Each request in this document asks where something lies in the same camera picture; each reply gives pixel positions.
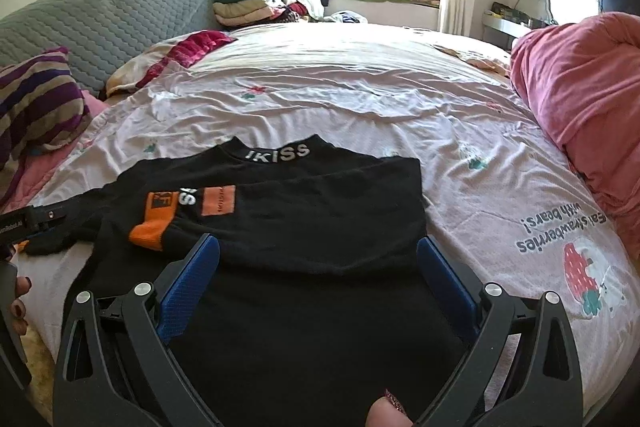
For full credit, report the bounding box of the black sweater with orange cuffs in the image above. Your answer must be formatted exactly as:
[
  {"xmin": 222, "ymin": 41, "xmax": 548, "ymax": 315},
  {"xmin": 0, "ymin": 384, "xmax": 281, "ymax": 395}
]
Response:
[{"xmin": 26, "ymin": 136, "xmax": 462, "ymax": 426}]

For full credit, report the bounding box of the stack of folded clothes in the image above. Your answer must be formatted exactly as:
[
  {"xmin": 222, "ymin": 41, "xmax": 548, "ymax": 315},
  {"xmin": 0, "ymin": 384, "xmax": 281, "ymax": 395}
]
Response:
[{"xmin": 213, "ymin": 0, "xmax": 311, "ymax": 29}]

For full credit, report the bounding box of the left hand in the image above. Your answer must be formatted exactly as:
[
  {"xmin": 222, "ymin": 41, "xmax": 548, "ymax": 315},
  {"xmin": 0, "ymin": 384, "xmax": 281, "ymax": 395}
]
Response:
[{"xmin": 10, "ymin": 277, "xmax": 32, "ymax": 337}]

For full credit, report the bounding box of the right hand thumb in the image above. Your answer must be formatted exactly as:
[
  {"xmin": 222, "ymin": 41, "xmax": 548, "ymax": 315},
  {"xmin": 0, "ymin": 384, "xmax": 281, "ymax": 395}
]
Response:
[{"xmin": 364, "ymin": 390, "xmax": 413, "ymax": 427}]

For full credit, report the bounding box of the purple striped pillow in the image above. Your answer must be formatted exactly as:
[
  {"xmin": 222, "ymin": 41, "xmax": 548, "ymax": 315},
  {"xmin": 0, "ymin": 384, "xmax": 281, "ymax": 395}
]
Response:
[{"xmin": 1, "ymin": 48, "xmax": 91, "ymax": 168}]

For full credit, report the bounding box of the pink strawberry print duvet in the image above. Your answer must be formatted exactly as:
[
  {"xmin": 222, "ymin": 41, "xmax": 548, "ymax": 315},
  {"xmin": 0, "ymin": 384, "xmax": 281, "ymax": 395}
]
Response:
[{"xmin": 13, "ymin": 24, "xmax": 639, "ymax": 415}]

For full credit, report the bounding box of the grey quilted headboard cover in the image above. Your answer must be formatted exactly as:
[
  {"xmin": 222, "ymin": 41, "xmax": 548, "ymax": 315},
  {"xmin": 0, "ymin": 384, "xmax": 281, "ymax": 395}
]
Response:
[{"xmin": 1, "ymin": 0, "xmax": 219, "ymax": 95}]

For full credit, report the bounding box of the red and cream pillow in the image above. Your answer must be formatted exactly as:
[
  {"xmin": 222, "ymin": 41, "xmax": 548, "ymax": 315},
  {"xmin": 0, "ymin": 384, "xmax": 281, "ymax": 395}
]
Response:
[{"xmin": 104, "ymin": 29, "xmax": 235, "ymax": 98}]

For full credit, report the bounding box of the rose pink rolled blanket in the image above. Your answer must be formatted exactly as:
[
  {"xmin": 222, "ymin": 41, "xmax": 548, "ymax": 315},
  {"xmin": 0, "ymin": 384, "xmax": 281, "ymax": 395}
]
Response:
[{"xmin": 510, "ymin": 12, "xmax": 639, "ymax": 259}]

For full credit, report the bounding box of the white side desk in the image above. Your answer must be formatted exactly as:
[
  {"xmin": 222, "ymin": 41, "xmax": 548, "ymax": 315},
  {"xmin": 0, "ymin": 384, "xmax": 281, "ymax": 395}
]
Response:
[{"xmin": 482, "ymin": 2, "xmax": 554, "ymax": 52}]

